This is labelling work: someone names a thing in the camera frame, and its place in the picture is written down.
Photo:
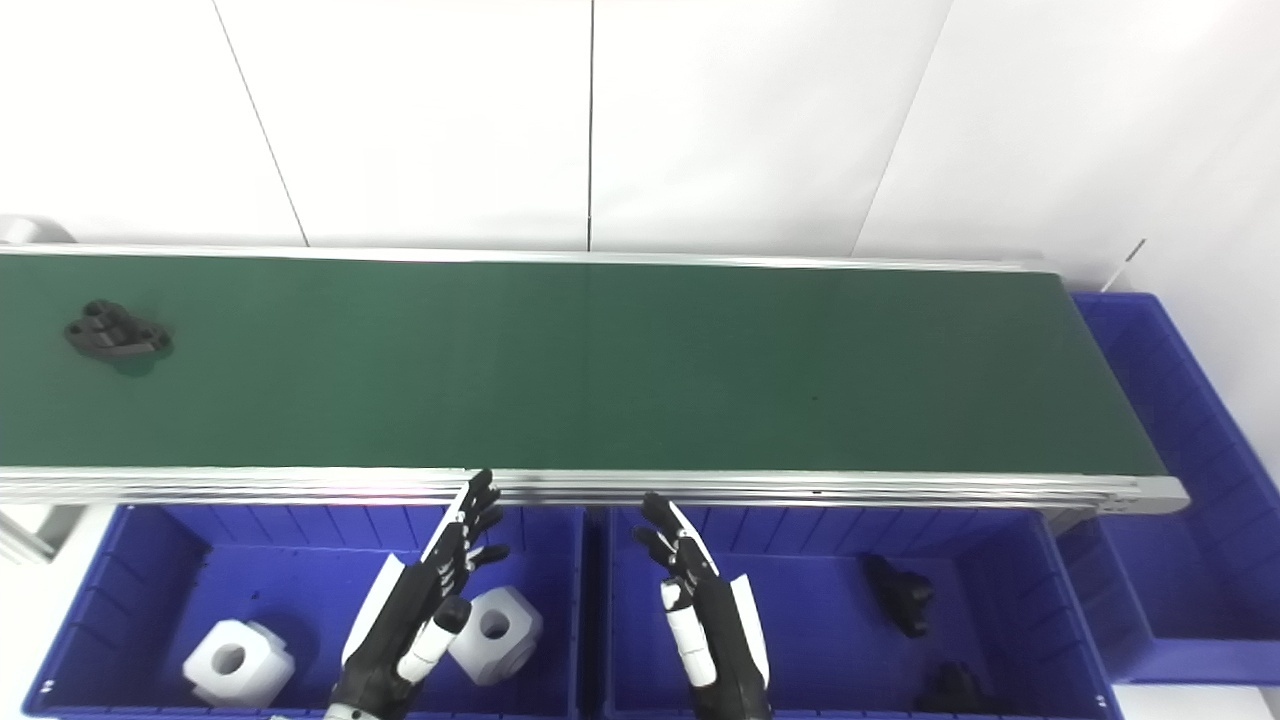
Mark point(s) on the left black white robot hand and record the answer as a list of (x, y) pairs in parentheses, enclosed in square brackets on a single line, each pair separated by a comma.
[(400, 620)]

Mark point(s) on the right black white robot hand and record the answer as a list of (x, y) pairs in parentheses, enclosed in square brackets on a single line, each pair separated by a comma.
[(725, 640)]

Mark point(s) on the black flange part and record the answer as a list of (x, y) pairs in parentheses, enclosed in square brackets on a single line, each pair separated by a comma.
[(900, 595), (115, 332), (955, 690)]

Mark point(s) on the blue plastic bin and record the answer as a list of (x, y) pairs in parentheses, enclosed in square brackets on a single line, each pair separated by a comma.
[(1200, 540), (810, 620), (290, 570)]

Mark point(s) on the white cube part with hole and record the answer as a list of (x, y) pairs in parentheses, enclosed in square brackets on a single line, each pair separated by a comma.
[(500, 630), (240, 665)]

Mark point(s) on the green conveyor belt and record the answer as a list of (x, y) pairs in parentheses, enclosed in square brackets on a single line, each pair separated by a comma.
[(800, 491), (600, 370)]

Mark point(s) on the aluminium conveyor leg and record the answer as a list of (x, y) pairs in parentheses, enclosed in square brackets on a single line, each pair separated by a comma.
[(35, 530)]

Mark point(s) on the grey conveyor end housing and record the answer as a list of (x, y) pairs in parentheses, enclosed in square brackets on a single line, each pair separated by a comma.
[(30, 230)]

